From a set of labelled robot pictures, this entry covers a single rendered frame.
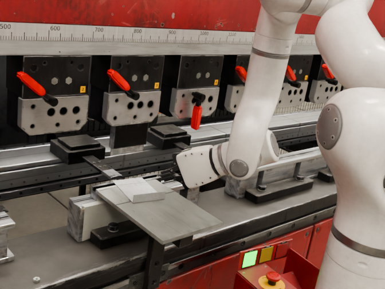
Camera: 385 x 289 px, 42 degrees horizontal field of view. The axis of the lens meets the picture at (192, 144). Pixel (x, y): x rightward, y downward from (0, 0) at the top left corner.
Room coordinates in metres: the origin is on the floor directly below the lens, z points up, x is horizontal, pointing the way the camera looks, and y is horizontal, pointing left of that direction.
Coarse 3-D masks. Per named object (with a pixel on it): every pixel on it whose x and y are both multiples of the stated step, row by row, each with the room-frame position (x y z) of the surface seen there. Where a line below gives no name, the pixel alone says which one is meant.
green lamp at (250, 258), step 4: (252, 252) 1.24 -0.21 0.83; (256, 252) 1.25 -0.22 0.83; (248, 256) 1.23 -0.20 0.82; (252, 256) 1.24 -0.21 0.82; (244, 260) 1.22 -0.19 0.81; (248, 260) 1.23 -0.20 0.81; (252, 260) 1.24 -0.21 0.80; (244, 264) 1.22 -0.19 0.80; (248, 264) 1.23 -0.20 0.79; (252, 264) 1.24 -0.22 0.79
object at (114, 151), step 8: (112, 128) 1.17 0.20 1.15; (120, 128) 1.17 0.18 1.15; (128, 128) 1.19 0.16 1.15; (136, 128) 1.20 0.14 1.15; (144, 128) 1.22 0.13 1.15; (112, 136) 1.16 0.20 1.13; (120, 136) 1.17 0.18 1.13; (128, 136) 1.19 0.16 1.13; (136, 136) 1.21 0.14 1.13; (144, 136) 1.22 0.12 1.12; (112, 144) 1.16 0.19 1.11; (120, 144) 1.17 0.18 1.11; (128, 144) 1.19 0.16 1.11; (136, 144) 1.21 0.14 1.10; (112, 152) 1.17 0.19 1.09; (120, 152) 1.19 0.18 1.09; (128, 152) 1.20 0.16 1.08
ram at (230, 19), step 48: (0, 0) 0.93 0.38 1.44; (48, 0) 1.00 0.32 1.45; (96, 0) 1.07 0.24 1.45; (144, 0) 1.15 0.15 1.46; (192, 0) 1.25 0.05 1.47; (240, 0) 1.36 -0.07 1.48; (384, 0) 1.87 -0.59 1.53; (0, 48) 0.93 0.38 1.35; (48, 48) 1.00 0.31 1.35; (96, 48) 1.08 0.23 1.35; (144, 48) 1.16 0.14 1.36; (192, 48) 1.27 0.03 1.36; (240, 48) 1.39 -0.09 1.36
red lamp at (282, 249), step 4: (280, 244) 1.30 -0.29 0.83; (284, 244) 1.31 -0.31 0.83; (288, 244) 1.32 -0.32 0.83; (280, 248) 1.30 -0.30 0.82; (284, 248) 1.31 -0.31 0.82; (276, 252) 1.30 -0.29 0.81; (280, 252) 1.30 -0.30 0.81; (284, 252) 1.32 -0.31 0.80; (276, 256) 1.30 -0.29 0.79; (280, 256) 1.31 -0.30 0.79
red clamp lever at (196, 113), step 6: (198, 96) 1.25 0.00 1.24; (204, 96) 1.25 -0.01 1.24; (198, 102) 1.25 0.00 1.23; (198, 108) 1.25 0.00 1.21; (192, 114) 1.26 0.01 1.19; (198, 114) 1.25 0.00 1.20; (192, 120) 1.25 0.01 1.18; (198, 120) 1.25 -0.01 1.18; (192, 126) 1.25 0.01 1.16; (198, 126) 1.25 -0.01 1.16
